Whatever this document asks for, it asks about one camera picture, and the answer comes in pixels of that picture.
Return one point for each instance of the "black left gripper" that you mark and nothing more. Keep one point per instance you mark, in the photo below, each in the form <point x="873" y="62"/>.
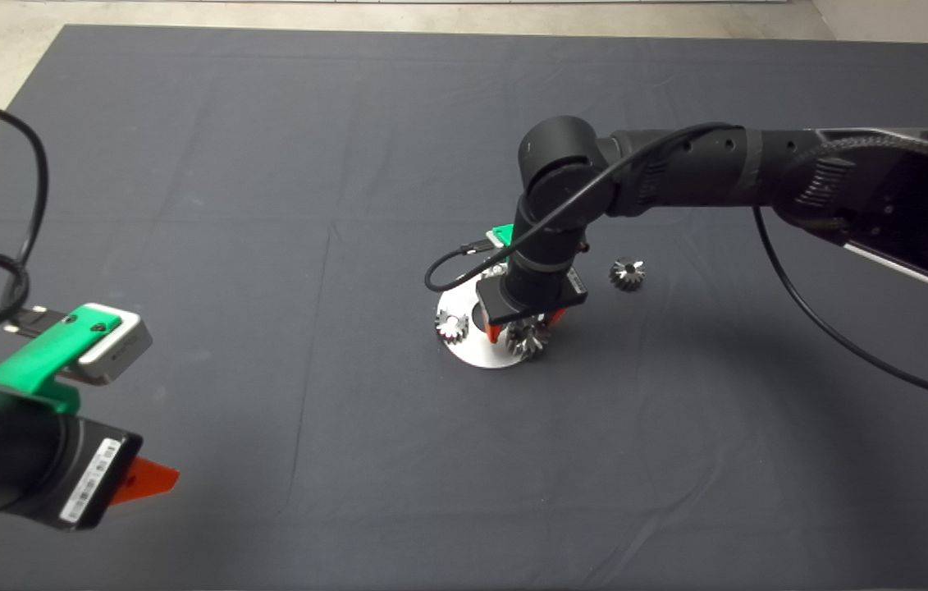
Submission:
<point x="61" y="468"/>

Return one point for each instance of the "round metal plate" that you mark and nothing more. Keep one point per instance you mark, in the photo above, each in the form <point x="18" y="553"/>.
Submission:
<point x="480" y="349"/>

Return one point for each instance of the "green right camera mount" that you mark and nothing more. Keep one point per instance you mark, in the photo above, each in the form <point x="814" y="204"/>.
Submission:
<point x="505" y="234"/>

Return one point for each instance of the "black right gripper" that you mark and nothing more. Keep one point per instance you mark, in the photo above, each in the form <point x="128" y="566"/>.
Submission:
<point x="533" y="295"/>

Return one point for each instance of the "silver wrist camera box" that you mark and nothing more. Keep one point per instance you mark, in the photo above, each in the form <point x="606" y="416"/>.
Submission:
<point x="115" y="353"/>
<point x="493" y="240"/>

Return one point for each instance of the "dark grey table cloth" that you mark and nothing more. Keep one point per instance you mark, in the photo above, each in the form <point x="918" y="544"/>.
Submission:
<point x="267" y="164"/>

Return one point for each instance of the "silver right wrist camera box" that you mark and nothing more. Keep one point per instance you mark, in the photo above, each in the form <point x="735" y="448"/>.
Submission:
<point x="493" y="240"/>

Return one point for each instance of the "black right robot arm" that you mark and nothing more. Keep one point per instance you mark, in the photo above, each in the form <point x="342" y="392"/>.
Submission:
<point x="677" y="164"/>

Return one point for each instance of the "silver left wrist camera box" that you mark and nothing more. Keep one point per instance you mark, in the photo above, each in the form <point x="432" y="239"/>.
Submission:
<point x="115" y="353"/>

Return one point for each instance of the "large dark steel gear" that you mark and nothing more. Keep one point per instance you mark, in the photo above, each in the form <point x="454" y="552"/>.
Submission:
<point x="528" y="340"/>

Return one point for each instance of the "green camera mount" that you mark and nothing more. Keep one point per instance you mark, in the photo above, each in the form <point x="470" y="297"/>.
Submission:
<point x="505" y="234"/>
<point x="53" y="349"/>

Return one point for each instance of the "small steel gear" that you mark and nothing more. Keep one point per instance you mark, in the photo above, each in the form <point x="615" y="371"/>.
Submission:
<point x="451" y="326"/>
<point x="500" y="268"/>
<point x="628" y="275"/>

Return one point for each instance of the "green left camera mount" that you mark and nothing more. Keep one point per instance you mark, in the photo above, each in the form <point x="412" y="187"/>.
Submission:
<point x="53" y="349"/>

